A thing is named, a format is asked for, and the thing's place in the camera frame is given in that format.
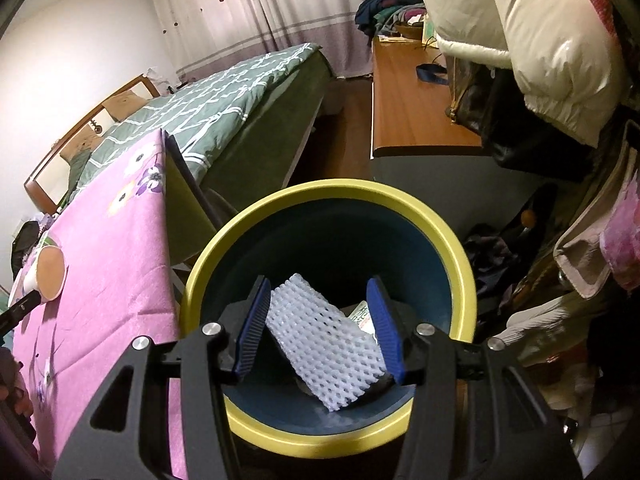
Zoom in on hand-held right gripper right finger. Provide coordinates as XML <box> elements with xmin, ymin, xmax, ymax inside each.
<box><xmin>366</xmin><ymin>276</ymin><xmax>583</xmax><ymax>480</ymax></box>

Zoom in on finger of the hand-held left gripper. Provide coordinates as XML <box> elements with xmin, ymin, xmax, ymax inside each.
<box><xmin>0</xmin><ymin>292</ymin><xmax>42</xmax><ymax>334</ymax></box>

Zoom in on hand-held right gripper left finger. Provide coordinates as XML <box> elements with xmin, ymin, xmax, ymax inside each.
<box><xmin>52</xmin><ymin>275</ymin><xmax>273</xmax><ymax>480</ymax></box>

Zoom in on green and white packet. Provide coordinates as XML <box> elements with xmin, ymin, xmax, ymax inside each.
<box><xmin>347</xmin><ymin>301</ymin><xmax>379</xmax><ymax>339</ymax></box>

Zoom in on white paper cup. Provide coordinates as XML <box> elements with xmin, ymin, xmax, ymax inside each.
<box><xmin>22</xmin><ymin>244</ymin><xmax>67</xmax><ymax>302</ymax></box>

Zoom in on white foam net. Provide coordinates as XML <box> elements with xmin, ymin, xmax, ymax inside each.
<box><xmin>264</xmin><ymin>273</ymin><xmax>396</xmax><ymax>413</ymax></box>

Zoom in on yellow rimmed blue trash bin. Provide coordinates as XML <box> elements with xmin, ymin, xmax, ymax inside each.
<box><xmin>179</xmin><ymin>178</ymin><xmax>476</xmax><ymax>460</ymax></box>

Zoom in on dark cloth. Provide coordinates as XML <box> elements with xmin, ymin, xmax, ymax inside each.
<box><xmin>10</xmin><ymin>220</ymin><xmax>42</xmax><ymax>272</ymax></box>

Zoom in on pink floral table cloth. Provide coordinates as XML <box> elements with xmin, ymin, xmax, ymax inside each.
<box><xmin>10</xmin><ymin>129</ymin><xmax>189</xmax><ymax>480</ymax></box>

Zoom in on wooden desk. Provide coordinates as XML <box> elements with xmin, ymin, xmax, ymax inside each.
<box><xmin>369</xmin><ymin>35</ymin><xmax>556</xmax><ymax>241</ymax></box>

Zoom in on wooden headboard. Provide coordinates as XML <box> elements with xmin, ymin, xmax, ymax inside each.
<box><xmin>24</xmin><ymin>74</ymin><xmax>162</xmax><ymax>217</ymax></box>

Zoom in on black bag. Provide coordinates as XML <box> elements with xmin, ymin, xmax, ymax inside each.
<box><xmin>479</xmin><ymin>70</ymin><xmax>602</xmax><ymax>184</ymax></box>

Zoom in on bed with green cover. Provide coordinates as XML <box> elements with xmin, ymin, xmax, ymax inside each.
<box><xmin>67</xmin><ymin>42</ymin><xmax>322</xmax><ymax>207</ymax></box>

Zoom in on brown patterned handbag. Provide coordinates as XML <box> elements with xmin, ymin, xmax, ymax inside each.
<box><xmin>446</xmin><ymin>55</ymin><xmax>502</xmax><ymax>137</ymax></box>

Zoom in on pile of dark clothes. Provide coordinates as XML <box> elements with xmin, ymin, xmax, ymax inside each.
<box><xmin>355</xmin><ymin>0</ymin><xmax>432</xmax><ymax>42</ymax></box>

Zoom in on cream puffer jacket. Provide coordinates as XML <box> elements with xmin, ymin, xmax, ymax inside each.
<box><xmin>417</xmin><ymin>0</ymin><xmax>629</xmax><ymax>149</ymax></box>

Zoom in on striped beige curtain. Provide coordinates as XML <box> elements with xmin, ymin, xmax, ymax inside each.
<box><xmin>142</xmin><ymin>0</ymin><xmax>417</xmax><ymax>79</ymax></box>

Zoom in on blue lanyard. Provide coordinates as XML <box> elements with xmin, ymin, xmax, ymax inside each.
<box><xmin>415</xmin><ymin>62</ymin><xmax>449</xmax><ymax>86</ymax></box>

